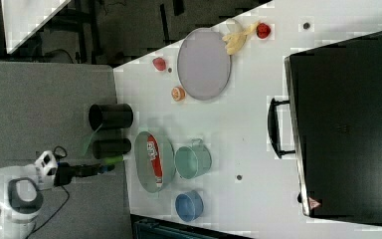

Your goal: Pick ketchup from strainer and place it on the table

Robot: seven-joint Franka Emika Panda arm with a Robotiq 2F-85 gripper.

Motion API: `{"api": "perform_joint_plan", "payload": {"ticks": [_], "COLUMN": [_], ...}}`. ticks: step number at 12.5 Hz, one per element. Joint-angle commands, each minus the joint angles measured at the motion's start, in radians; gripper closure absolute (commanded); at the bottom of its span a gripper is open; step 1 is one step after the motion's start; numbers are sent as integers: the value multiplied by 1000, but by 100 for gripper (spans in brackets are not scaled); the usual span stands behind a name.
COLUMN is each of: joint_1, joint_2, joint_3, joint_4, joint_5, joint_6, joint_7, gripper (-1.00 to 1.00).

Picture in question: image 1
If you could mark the grey round plate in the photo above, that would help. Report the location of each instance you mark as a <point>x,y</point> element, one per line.
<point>203,65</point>

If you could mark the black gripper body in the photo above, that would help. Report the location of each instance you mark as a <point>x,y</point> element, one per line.
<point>66,172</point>

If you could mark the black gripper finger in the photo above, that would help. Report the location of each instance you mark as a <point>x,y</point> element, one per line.
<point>106,168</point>

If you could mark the green metal pot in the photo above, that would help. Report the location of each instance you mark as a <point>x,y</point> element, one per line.
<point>193,160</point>

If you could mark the black toaster oven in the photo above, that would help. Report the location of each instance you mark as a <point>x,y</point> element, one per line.
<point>335,102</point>

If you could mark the red plush ketchup bottle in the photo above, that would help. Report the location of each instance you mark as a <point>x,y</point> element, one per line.
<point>153,154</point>

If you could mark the blue bowl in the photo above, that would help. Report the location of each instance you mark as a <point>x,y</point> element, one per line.
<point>189,205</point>

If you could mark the yellow banana toy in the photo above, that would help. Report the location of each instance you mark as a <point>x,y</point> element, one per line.
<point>237,36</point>

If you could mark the red strawberry toy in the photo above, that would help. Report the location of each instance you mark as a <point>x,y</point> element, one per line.
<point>159,64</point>

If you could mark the orange slice toy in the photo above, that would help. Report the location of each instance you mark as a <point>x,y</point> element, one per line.
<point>178,94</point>

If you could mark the small black cylinder cup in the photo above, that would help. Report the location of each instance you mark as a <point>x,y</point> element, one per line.
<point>111,148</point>

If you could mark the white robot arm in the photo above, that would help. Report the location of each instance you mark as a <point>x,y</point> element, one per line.
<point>21,193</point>

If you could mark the large black cylinder cup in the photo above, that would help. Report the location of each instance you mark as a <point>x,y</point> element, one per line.
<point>102,117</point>

